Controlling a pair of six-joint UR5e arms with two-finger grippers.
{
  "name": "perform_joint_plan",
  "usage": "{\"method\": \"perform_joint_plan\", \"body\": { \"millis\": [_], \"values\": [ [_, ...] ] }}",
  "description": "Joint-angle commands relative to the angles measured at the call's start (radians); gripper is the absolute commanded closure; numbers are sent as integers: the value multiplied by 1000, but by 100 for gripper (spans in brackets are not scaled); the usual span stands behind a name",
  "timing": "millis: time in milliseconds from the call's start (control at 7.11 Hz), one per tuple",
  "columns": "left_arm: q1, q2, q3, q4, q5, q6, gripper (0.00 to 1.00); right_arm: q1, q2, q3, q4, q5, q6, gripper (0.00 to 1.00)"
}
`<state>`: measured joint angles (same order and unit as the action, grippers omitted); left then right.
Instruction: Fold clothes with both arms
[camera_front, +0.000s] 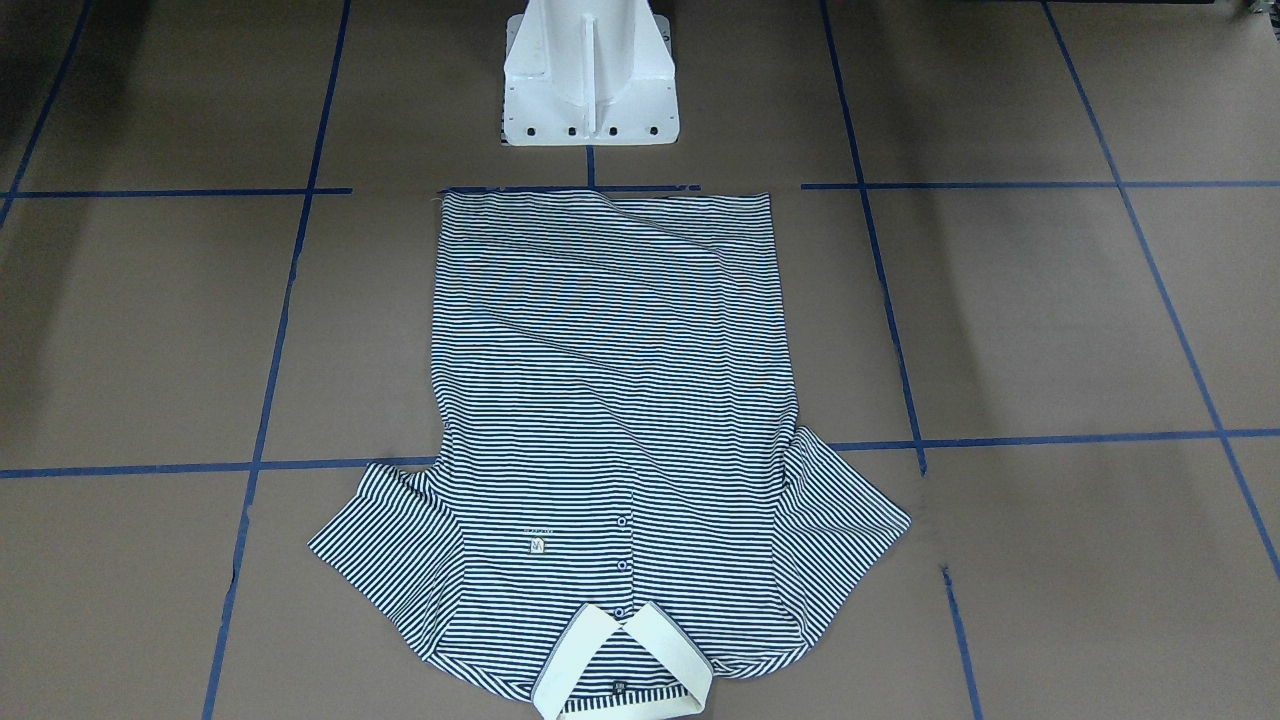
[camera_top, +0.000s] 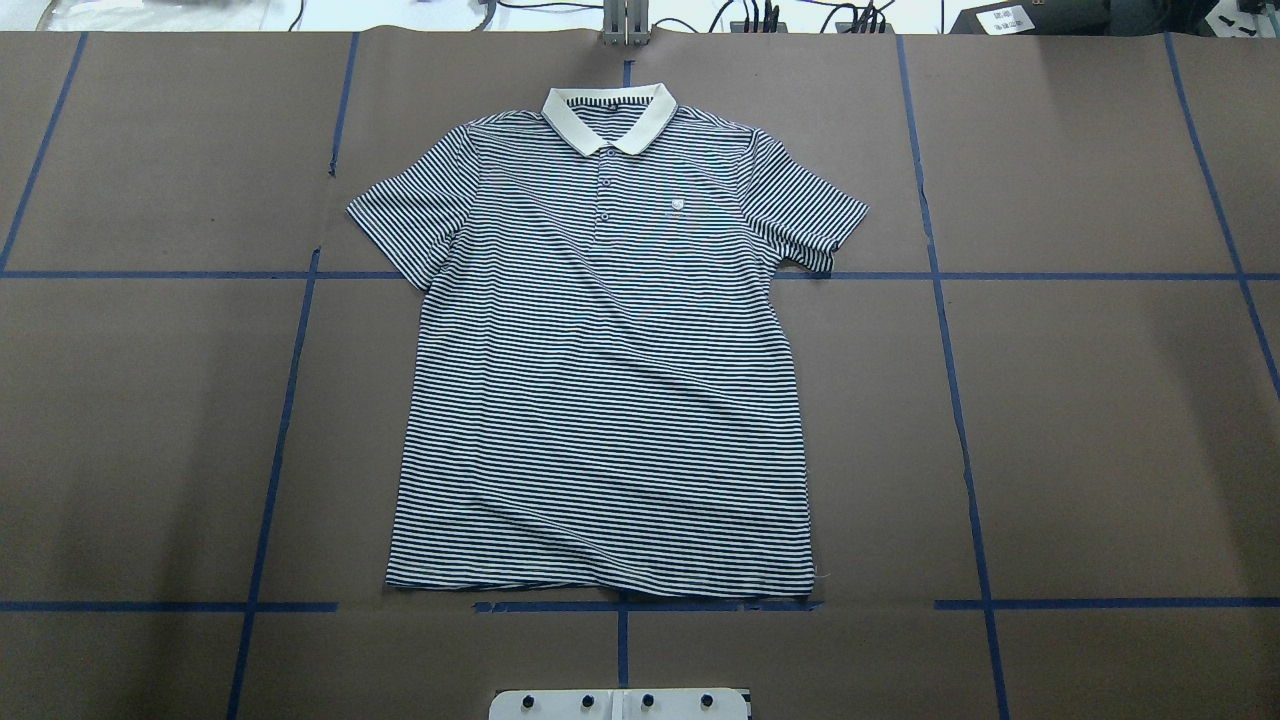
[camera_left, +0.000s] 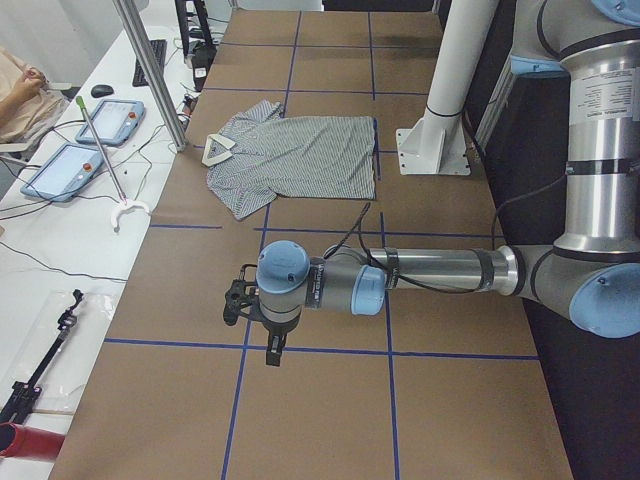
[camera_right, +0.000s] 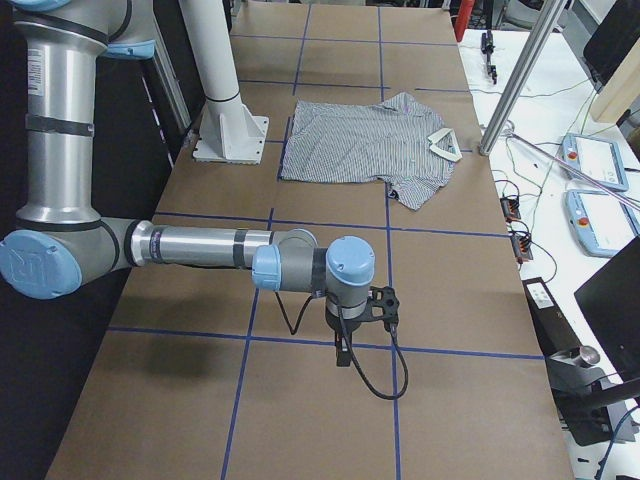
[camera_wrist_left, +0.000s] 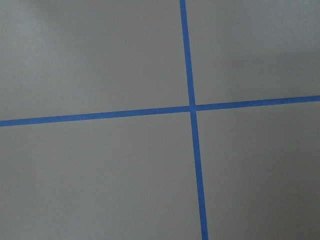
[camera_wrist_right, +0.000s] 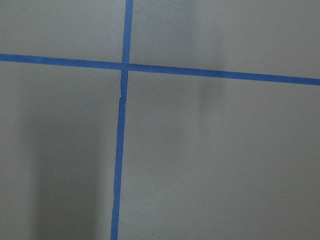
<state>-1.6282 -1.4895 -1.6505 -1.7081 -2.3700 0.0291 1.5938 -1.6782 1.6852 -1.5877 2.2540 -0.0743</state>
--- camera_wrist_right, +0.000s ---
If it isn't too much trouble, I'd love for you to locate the blue tape strip lengthwise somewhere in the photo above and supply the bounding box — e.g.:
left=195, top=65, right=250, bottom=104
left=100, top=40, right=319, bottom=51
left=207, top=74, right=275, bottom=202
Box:
left=110, top=0, right=134, bottom=240

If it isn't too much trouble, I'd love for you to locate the blue tape strip crosswise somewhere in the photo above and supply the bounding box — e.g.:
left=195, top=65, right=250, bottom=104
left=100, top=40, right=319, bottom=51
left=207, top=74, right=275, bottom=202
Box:
left=0, top=53, right=320, bottom=86

